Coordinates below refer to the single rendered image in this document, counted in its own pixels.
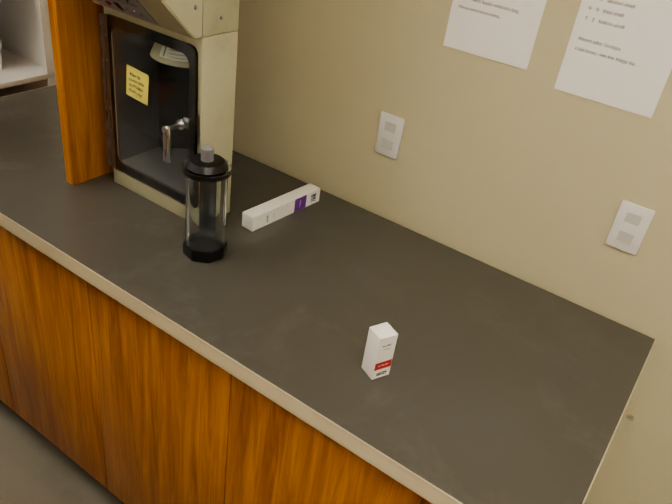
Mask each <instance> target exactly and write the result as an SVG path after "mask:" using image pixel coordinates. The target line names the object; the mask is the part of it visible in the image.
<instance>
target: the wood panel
mask: <svg viewBox="0 0 672 504"><path fill-rule="evenodd" d="M47 1H48V10H49V20H50V29H51V39H52V48H53V57H54V67H55V76H56V86H57V95H58V104H59V114H60V123H61V133H62V142H63V151H64V161H65V170H66V180H67V182H68V183H70V184H72V185H77V184H79V183H82V182H85V181H88V180H90V179H93V178H96V177H99V176H101V175H104V174H107V173H110V172H112V171H114V168H113V167H112V166H109V161H108V146H107V131H106V116H105V101H104V86H103V71H102V55H101V41H100V25H99V13H104V8H103V6H102V5H99V4H96V3H94V2H93V1H92V0H47Z"/></svg>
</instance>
